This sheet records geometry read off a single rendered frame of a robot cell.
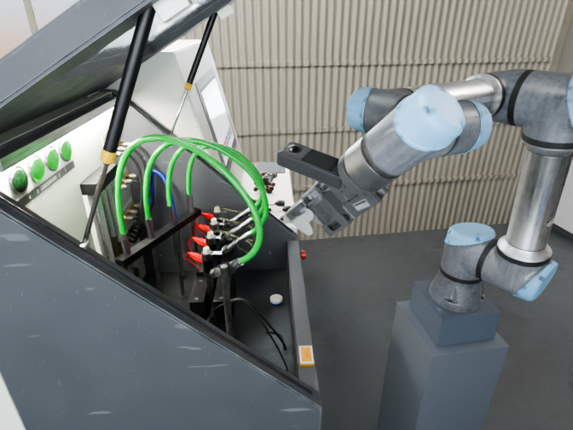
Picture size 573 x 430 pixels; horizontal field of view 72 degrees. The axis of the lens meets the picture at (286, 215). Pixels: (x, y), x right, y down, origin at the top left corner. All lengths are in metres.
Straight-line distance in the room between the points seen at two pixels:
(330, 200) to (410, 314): 0.79
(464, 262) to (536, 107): 0.44
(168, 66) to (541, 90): 0.93
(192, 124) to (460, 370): 1.08
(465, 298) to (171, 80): 1.04
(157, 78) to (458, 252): 0.98
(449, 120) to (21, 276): 0.65
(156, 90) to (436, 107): 0.94
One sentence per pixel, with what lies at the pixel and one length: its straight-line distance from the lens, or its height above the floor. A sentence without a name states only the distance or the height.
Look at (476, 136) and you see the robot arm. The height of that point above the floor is 1.49.
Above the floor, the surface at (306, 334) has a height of 0.95.
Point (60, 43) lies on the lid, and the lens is 0.55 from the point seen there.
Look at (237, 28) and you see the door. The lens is 2.76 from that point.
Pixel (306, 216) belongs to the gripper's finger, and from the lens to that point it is 0.67.
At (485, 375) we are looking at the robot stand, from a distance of 1.39.
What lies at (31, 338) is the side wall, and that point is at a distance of 0.82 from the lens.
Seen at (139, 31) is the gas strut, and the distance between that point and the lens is 0.56.
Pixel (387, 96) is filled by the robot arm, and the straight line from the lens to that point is 0.66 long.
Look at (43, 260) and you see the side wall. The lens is 0.71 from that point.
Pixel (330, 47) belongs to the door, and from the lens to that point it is 2.86.
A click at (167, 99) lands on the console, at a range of 1.28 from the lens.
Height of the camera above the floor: 1.64
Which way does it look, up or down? 27 degrees down
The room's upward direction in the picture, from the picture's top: straight up
